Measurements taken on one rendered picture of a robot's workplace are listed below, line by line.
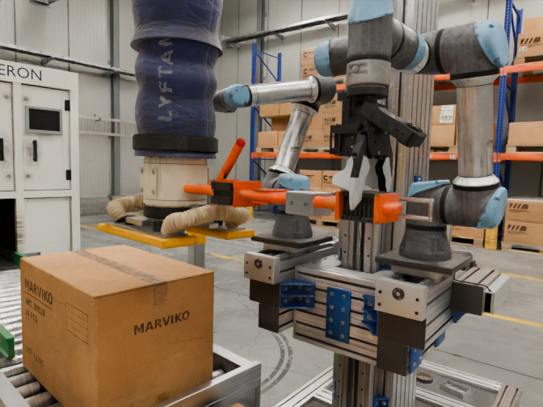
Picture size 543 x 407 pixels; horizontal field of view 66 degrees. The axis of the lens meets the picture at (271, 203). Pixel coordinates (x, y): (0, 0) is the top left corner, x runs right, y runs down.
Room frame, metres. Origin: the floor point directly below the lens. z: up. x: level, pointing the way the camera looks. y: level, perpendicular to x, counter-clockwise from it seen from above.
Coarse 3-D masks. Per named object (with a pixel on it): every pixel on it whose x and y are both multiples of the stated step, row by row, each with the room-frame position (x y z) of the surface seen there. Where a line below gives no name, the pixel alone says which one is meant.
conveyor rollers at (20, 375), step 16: (0, 272) 2.74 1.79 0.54; (16, 272) 2.74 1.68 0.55; (0, 288) 2.37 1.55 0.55; (16, 288) 2.41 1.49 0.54; (0, 304) 2.12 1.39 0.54; (16, 304) 2.11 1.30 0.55; (0, 320) 1.90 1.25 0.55; (16, 320) 1.93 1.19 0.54; (16, 336) 1.77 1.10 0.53; (16, 352) 1.61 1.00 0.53; (0, 368) 1.49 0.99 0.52; (16, 368) 1.46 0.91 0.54; (16, 384) 1.37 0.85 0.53; (32, 384) 1.34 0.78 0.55; (32, 400) 1.26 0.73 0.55; (48, 400) 1.28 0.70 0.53
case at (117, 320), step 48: (48, 288) 1.28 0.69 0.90; (96, 288) 1.13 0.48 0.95; (144, 288) 1.17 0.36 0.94; (192, 288) 1.29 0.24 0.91; (48, 336) 1.29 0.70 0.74; (96, 336) 1.07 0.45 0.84; (144, 336) 1.17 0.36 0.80; (192, 336) 1.30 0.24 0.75; (48, 384) 1.30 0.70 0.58; (96, 384) 1.07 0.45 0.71; (144, 384) 1.17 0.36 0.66; (192, 384) 1.30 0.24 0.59
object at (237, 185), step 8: (216, 184) 0.95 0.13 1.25; (224, 184) 0.93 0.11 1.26; (232, 184) 0.92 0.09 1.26; (240, 184) 0.93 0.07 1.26; (248, 184) 0.95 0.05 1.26; (256, 184) 0.97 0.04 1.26; (216, 192) 0.97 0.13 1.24; (224, 192) 0.95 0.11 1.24; (232, 192) 0.93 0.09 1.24; (216, 200) 0.95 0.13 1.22; (224, 200) 0.93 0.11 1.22; (232, 200) 0.93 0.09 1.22; (240, 200) 0.93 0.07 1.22; (248, 200) 0.95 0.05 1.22
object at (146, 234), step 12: (108, 228) 1.11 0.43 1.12; (120, 228) 1.09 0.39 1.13; (132, 228) 1.07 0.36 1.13; (144, 228) 1.07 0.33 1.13; (156, 228) 1.02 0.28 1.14; (144, 240) 0.98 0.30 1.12; (156, 240) 0.95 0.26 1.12; (168, 240) 0.94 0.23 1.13; (180, 240) 0.96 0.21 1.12; (192, 240) 0.99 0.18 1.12
